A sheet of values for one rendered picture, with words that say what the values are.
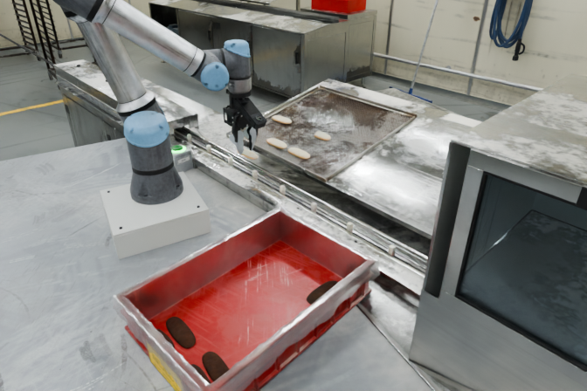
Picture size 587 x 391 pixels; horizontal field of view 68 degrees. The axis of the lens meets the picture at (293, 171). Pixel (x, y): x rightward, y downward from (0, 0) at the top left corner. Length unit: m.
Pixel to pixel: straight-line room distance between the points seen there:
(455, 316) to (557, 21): 4.09
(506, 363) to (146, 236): 0.87
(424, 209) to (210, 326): 0.65
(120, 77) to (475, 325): 1.06
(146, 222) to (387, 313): 0.65
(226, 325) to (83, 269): 0.43
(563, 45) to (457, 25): 1.04
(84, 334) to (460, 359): 0.76
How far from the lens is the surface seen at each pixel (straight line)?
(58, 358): 1.06
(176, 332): 1.01
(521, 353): 0.81
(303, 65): 4.17
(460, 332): 0.85
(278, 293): 1.07
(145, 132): 1.22
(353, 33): 4.87
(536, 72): 4.84
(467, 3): 5.04
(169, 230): 1.24
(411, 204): 1.28
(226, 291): 1.09
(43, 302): 1.20
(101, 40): 1.31
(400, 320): 1.04
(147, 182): 1.28
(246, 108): 1.38
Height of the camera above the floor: 1.57
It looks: 28 degrees down
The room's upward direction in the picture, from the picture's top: straight up
